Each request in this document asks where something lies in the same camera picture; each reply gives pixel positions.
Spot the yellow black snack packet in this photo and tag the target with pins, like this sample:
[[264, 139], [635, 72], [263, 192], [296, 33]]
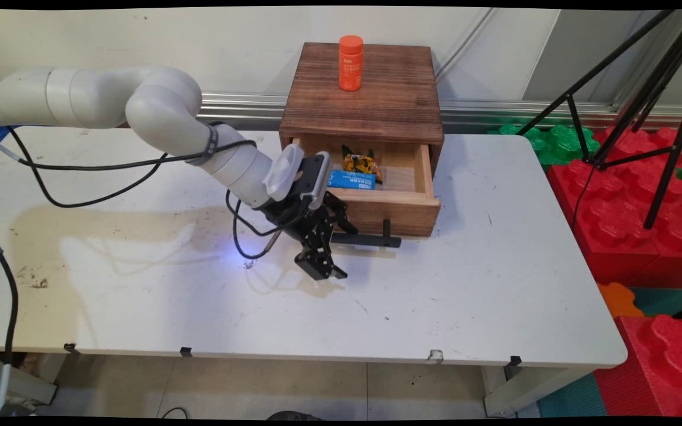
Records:
[[360, 164]]

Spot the grey table leg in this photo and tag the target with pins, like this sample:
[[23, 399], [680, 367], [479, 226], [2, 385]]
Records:
[[21, 387], [524, 390]]

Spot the white tape scrap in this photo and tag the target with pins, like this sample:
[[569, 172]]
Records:
[[435, 355]]

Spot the orange plastic bottle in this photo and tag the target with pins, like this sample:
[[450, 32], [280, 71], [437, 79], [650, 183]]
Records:
[[350, 62]]

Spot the aluminium wall rail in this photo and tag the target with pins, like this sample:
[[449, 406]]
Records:
[[495, 109]]

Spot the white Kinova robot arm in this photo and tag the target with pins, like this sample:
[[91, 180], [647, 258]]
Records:
[[157, 109]]

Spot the black table edge clip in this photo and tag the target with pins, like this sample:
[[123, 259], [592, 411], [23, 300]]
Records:
[[70, 348], [186, 352], [515, 360]]

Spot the orange foam piece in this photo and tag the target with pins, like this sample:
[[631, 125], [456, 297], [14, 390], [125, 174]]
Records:
[[618, 299]]

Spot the dark wooden cabinet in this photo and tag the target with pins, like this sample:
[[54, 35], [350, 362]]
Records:
[[364, 94]]

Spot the teal foam mat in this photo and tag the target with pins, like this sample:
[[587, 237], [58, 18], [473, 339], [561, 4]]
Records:
[[666, 299]]

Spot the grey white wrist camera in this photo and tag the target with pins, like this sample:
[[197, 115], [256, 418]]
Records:
[[317, 177]]

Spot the blue flat box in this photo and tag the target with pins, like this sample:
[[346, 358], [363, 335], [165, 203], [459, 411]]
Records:
[[353, 180]]

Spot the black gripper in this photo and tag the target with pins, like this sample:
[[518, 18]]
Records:
[[296, 216]]

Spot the large red foam block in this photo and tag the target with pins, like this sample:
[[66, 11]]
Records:
[[619, 207]]

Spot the black tripod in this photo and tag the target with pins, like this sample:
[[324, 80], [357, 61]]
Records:
[[666, 77]]

